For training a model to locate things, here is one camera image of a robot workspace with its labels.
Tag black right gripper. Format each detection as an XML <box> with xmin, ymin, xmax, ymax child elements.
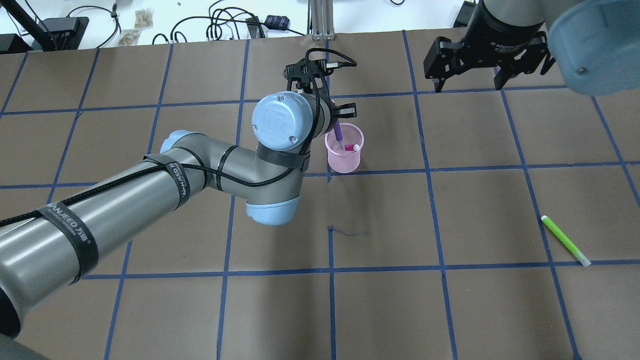
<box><xmin>423</xmin><ymin>0</ymin><xmax>556</xmax><ymax>92</ymax></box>

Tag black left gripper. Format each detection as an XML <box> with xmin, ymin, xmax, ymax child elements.
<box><xmin>312</xmin><ymin>94</ymin><xmax>358</xmax><ymax>133</ymax></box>

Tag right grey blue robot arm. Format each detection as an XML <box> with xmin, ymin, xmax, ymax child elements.
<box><xmin>423</xmin><ymin>0</ymin><xmax>640</xmax><ymax>97</ymax></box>

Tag pink mesh pen cup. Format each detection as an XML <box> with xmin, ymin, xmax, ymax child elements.
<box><xmin>324</xmin><ymin>122</ymin><xmax>365</xmax><ymax>174</ymax></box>

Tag black power adapter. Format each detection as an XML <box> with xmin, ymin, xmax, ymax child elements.
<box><xmin>452</xmin><ymin>0</ymin><xmax>478</xmax><ymax>28</ymax></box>

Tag aluminium frame post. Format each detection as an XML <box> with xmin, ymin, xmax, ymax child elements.
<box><xmin>307</xmin><ymin>0</ymin><xmax>336</xmax><ymax>41</ymax></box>

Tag green highlighter pen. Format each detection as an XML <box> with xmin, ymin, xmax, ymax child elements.
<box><xmin>540</xmin><ymin>215</ymin><xmax>592</xmax><ymax>267</ymax></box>

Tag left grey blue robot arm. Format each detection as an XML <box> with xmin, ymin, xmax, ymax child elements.
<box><xmin>0</xmin><ymin>91</ymin><xmax>357</xmax><ymax>338</ymax></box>

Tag purple highlighter pen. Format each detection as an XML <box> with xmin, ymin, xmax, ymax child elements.
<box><xmin>333</xmin><ymin>121</ymin><xmax>345</xmax><ymax>151</ymax></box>

